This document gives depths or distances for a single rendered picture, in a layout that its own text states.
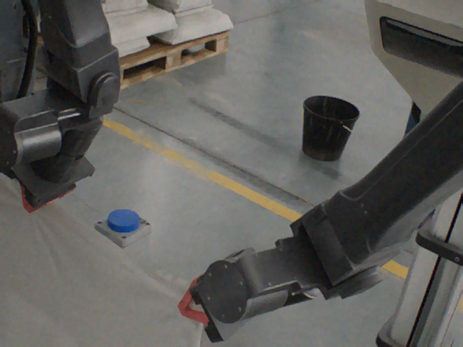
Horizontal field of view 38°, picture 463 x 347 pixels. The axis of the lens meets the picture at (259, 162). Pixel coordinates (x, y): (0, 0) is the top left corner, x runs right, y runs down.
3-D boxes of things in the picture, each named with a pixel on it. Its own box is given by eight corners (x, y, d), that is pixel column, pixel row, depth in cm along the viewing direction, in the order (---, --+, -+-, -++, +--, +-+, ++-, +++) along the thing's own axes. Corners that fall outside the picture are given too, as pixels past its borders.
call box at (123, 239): (150, 249, 132) (153, 224, 130) (121, 266, 126) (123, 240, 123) (121, 231, 136) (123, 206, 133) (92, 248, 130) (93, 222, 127)
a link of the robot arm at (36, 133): (124, 73, 76) (76, 40, 79) (38, 90, 67) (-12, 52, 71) (107, 160, 82) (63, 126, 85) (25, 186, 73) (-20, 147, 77)
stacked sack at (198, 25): (236, 34, 461) (239, 12, 453) (172, 54, 410) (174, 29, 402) (188, 16, 479) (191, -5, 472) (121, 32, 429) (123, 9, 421)
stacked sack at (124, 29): (181, 33, 408) (183, 10, 401) (103, 55, 357) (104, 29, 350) (128, 12, 426) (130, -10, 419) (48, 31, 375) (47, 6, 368)
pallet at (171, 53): (227, 51, 465) (230, 31, 458) (104, 96, 372) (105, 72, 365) (137, 17, 499) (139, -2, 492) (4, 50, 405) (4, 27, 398)
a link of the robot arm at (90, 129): (116, 120, 80) (90, 85, 82) (69, 132, 75) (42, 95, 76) (95, 155, 85) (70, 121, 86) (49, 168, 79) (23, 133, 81)
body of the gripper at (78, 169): (-1, 168, 83) (16, 130, 79) (62, 143, 91) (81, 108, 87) (31, 206, 82) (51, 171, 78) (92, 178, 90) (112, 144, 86)
